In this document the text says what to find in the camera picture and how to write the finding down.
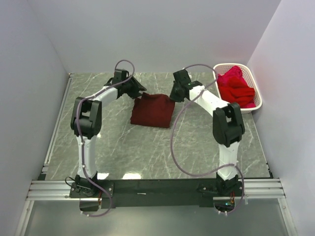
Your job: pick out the white plastic laundry basket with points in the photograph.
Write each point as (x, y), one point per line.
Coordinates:
(236, 84)

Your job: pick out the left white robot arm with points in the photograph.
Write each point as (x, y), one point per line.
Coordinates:
(86, 122)

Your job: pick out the pink t shirt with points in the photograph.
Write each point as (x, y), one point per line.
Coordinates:
(232, 72)

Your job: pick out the maroon t shirt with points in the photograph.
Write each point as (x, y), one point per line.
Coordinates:
(152, 110)

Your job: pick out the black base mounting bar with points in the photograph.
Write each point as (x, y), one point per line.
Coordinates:
(158, 192)

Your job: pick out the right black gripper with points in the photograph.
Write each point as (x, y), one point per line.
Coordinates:
(177, 91)

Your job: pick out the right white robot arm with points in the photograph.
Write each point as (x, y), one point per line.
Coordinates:
(228, 126)

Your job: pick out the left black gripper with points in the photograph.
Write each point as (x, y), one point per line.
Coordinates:
(134, 86)

